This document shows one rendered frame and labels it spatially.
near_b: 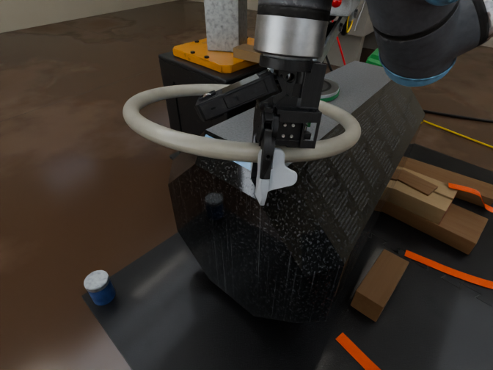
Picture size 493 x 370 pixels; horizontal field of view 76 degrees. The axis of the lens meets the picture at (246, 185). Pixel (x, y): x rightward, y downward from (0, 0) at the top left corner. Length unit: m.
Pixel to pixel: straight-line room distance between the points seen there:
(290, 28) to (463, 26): 0.20
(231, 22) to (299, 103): 1.46
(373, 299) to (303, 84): 1.16
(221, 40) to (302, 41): 1.53
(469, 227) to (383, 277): 0.66
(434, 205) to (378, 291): 0.62
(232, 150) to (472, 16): 0.33
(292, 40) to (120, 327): 1.37
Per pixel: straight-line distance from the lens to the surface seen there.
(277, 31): 0.41
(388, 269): 1.60
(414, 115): 1.64
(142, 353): 1.47
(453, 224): 2.01
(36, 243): 2.07
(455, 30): 0.47
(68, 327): 1.66
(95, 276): 1.58
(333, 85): 1.36
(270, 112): 0.43
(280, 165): 0.46
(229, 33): 1.90
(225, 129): 1.06
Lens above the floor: 1.32
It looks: 39 degrees down
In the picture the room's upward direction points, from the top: straight up
